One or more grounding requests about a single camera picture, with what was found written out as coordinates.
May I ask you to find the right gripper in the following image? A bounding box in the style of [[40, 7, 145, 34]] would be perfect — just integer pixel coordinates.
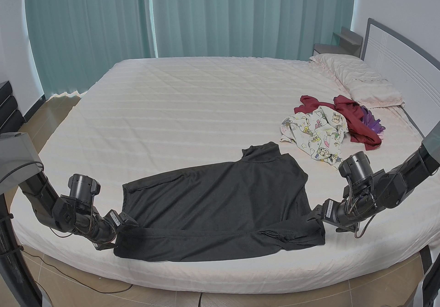
[[306, 199, 348, 228]]

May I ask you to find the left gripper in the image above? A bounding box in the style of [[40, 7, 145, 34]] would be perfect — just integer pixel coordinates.
[[90, 210, 138, 245]]

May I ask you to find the black long-sleeved top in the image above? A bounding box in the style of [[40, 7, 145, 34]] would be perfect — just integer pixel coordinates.
[[113, 141, 326, 262]]

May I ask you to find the bed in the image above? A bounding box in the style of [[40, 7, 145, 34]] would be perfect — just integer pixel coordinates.
[[8, 17, 440, 294]]

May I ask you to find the white printed pyjama garment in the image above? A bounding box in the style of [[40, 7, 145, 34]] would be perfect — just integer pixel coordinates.
[[279, 105, 348, 170]]

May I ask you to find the dark red garment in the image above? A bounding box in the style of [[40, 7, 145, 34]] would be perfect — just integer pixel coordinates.
[[294, 94, 383, 151]]

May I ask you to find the purple garment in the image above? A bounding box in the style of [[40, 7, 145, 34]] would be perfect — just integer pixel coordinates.
[[359, 106, 385, 138]]

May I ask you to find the cream pillow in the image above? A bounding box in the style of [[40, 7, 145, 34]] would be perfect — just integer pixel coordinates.
[[309, 53, 405, 109]]

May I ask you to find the black chest of drawers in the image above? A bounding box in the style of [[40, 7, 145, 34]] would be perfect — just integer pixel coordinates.
[[0, 80, 25, 136]]

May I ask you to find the grey bedside table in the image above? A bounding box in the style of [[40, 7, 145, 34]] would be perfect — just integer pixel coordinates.
[[313, 26, 364, 58]]

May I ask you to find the blue-green curtain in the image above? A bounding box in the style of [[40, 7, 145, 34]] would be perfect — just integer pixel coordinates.
[[148, 0, 356, 60], [24, 0, 159, 98]]

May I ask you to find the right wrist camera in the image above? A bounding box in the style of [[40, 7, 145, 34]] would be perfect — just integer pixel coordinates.
[[334, 223, 360, 234]]

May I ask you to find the black cable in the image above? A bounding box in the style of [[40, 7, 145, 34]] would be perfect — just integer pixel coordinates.
[[23, 252, 135, 295]]

